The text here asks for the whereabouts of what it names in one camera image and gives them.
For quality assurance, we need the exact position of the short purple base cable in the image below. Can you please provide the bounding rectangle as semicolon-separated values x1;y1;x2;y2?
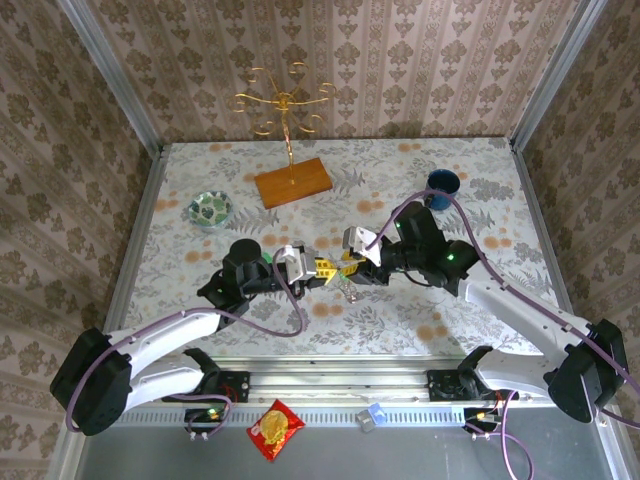
182;389;236;442

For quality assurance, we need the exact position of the small blue grey packet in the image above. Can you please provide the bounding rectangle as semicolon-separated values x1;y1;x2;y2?
355;403;387;433

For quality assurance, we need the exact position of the dark blue mug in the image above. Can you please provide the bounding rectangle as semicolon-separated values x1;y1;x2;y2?
424;168;461;212

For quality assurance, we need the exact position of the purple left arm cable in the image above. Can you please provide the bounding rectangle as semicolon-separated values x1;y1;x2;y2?
65;257;307;434

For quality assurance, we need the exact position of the long purple base cable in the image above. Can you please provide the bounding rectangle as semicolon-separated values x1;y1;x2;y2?
469;384;536;480

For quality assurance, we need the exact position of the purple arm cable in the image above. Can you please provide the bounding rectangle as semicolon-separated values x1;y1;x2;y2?
65;257;307;434
364;189;640;429

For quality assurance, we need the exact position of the small controller circuit board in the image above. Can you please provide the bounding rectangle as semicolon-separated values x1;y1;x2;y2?
184;405;232;435
462;407;504;435

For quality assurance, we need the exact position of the grey metal sheet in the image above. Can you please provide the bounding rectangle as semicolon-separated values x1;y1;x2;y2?
47;422;626;480

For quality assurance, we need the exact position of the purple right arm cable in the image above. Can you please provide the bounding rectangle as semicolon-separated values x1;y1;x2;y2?
364;189;640;429

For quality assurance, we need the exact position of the floral patterned tablecloth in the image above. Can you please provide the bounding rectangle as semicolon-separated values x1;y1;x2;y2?
119;137;574;359

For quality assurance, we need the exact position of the aluminium frame post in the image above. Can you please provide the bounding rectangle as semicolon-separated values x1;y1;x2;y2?
509;0;609;151
55;0;165;157

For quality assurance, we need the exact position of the leaf pattern bowl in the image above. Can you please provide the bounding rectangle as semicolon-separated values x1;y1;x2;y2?
187;191;236;234

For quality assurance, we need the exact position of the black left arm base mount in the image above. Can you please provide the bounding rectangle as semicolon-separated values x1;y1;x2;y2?
161;369;251;404

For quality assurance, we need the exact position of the aluminium table edge rail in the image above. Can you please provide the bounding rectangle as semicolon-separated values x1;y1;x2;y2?
509;139;589;362
94;144;169;359

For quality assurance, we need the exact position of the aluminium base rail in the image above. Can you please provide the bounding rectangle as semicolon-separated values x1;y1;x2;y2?
69;355;619;409

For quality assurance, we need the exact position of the gold stand with wooden base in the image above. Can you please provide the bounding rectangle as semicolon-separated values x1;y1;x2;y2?
228;62;337;210

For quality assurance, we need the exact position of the slotted metal strip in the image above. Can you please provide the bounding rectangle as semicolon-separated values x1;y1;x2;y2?
89;407;469;426

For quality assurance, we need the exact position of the red snack packet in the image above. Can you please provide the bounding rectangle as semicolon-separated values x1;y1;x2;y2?
245;398;307;464

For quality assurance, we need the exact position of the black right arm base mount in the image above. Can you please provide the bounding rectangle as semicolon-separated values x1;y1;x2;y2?
426;368;521;403

